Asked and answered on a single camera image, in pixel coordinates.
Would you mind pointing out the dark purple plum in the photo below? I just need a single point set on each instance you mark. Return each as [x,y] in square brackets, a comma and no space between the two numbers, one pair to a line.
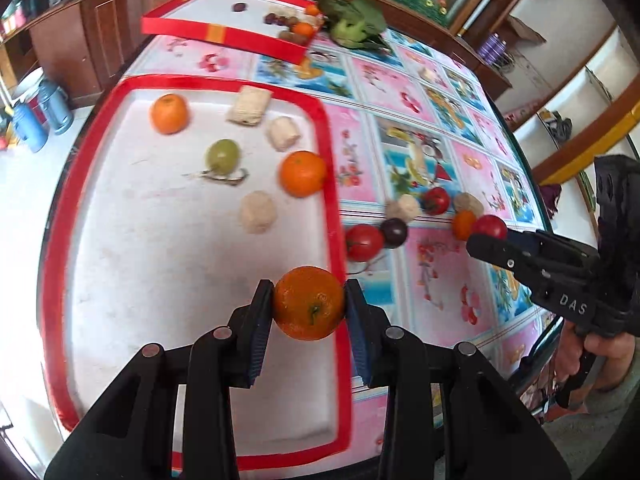
[395,231]

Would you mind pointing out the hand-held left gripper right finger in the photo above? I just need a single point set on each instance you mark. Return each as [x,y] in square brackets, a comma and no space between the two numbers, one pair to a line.
[360,335]

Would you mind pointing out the dark shoe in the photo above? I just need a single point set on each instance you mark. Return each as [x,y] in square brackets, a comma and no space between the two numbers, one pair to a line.
[560,126]

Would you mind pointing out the red gift box lid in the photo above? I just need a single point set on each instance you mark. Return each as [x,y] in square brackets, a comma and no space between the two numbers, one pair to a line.
[215,10]

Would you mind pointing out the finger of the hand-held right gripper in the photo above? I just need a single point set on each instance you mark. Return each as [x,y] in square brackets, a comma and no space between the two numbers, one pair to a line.
[555,247]
[500,255]

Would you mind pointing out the cylindrical biscuit roll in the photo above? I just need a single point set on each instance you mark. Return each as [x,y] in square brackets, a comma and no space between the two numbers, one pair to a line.
[283,133]

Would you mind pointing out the purple bottle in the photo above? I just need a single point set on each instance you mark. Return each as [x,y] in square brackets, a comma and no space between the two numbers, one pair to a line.
[486,46]
[498,51]

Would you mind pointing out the red tomato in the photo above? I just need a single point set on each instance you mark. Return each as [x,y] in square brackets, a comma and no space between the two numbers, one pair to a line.
[364,242]
[436,201]
[490,227]

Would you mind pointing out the small sugarcane piece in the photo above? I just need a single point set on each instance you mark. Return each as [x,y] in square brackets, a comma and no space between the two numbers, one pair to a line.
[285,10]

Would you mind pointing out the red rimmed white tray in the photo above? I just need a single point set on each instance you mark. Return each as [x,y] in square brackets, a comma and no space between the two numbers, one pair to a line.
[150,260]

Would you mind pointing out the blue thermos jug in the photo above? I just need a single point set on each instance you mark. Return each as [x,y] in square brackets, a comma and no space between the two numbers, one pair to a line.
[56,110]
[30,127]

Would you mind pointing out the dark red cloth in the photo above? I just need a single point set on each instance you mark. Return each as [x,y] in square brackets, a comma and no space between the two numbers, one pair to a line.
[551,200]

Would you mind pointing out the square wafer biscuit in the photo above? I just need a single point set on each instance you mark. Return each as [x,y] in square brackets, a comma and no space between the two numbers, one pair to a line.
[248,106]

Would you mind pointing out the red date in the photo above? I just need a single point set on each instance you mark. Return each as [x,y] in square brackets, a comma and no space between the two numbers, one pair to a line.
[284,21]
[270,18]

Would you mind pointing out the person's right hand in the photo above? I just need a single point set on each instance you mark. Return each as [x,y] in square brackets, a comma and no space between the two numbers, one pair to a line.
[610,360]

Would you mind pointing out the green bok choy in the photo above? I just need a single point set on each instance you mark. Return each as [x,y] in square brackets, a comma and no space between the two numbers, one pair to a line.
[350,25]

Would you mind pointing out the peeled sugarcane piece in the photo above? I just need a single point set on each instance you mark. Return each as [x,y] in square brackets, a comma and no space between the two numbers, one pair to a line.
[427,75]

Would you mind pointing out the wooden sideboard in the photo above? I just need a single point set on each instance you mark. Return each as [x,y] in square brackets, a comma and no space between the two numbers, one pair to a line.
[100,35]

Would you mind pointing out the fruit print tablecloth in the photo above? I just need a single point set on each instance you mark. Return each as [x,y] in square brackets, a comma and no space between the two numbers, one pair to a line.
[435,260]

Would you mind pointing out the dry brown twig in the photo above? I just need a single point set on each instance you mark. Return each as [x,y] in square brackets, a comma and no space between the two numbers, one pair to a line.
[220,177]

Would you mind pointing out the round beige bun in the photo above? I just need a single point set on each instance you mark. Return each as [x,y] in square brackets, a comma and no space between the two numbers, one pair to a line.
[257,211]

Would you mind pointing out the brown kiwi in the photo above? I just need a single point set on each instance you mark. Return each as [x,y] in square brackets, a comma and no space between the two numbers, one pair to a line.
[300,40]
[286,36]

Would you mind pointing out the brown bun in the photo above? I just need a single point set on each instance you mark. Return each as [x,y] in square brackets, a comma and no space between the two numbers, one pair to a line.
[467,204]

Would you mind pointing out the white bucket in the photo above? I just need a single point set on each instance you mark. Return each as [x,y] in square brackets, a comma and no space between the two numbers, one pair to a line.
[27,87]

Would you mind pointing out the green round fruit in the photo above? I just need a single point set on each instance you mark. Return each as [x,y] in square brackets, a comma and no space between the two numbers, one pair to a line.
[222,156]

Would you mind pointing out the small orange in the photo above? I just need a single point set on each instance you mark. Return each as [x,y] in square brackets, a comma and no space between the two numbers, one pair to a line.
[312,9]
[302,29]

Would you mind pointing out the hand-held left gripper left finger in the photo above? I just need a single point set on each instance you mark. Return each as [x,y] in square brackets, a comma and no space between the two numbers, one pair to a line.
[260,335]

